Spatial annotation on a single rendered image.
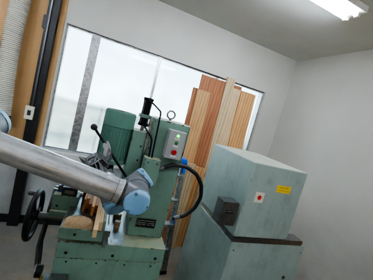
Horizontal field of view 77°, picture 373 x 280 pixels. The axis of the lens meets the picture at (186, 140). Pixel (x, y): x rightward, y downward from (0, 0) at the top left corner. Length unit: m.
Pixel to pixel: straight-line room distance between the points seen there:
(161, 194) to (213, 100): 1.77
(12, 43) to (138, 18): 1.21
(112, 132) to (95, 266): 0.73
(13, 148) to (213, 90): 2.46
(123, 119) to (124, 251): 0.73
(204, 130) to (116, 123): 1.74
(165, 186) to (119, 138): 0.39
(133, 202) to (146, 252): 0.69
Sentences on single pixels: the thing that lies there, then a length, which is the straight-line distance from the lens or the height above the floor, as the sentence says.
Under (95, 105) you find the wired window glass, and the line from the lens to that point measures 2.85.
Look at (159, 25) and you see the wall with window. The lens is 2.93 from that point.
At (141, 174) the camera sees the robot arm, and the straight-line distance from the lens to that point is 0.97.
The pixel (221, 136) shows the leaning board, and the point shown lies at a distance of 3.06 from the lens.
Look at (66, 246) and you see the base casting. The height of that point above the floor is 0.77.
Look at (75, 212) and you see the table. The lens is 1.50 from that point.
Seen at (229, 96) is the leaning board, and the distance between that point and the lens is 3.06.
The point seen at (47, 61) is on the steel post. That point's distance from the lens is 2.75.
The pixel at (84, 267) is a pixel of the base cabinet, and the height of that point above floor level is 0.66.
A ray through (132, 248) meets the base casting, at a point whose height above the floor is 0.79.
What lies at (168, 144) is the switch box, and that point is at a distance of 1.31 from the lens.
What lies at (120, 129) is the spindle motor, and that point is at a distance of 1.36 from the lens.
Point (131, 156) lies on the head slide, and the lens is 1.40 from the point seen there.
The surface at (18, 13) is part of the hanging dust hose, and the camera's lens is 2.76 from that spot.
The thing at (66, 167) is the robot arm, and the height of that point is 1.32.
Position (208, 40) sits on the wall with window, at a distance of 3.10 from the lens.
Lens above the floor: 1.58
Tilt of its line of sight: 6 degrees down
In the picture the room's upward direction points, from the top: 15 degrees clockwise
